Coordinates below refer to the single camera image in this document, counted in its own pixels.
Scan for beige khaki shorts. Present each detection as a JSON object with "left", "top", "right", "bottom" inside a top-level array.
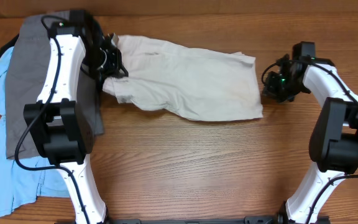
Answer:
[{"left": 103, "top": 35, "right": 263, "bottom": 121}]

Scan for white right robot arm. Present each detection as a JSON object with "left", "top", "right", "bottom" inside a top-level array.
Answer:
[{"left": 262, "top": 42, "right": 358, "bottom": 224}]

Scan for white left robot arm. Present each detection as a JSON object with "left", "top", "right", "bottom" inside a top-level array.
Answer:
[{"left": 17, "top": 9, "right": 129, "bottom": 223}]

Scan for black garment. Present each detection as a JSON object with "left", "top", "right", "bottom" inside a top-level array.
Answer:
[{"left": 0, "top": 13, "right": 105, "bottom": 94}]

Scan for grey shorts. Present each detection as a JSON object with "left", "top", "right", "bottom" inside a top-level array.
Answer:
[{"left": 5, "top": 15, "right": 104, "bottom": 159}]

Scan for light blue shirt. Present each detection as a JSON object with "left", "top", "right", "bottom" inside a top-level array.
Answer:
[{"left": 0, "top": 47, "right": 69, "bottom": 218}]

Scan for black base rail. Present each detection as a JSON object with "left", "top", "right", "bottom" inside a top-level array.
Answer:
[{"left": 107, "top": 215, "right": 331, "bottom": 224}]

